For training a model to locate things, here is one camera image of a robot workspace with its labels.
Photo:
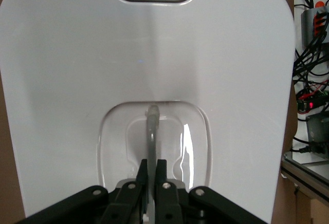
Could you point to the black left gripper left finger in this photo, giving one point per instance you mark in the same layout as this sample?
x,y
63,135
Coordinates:
x,y
128,203

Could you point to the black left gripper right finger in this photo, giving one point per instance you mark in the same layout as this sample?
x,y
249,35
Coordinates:
x,y
167,203

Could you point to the white plastic box lid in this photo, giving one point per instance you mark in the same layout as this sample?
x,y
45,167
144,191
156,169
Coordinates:
x,y
77,54

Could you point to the black electronics box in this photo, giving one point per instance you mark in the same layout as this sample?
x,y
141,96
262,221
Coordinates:
x,y
318,129

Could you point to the grey box orange connectors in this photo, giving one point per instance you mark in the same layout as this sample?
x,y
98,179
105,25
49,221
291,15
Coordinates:
x,y
308,23

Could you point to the brown cardboard piece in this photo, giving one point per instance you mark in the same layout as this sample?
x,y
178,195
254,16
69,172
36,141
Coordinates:
x,y
316,213

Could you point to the aluminium profile mount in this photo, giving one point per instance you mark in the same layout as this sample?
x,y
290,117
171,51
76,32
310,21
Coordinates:
x,y
308,177

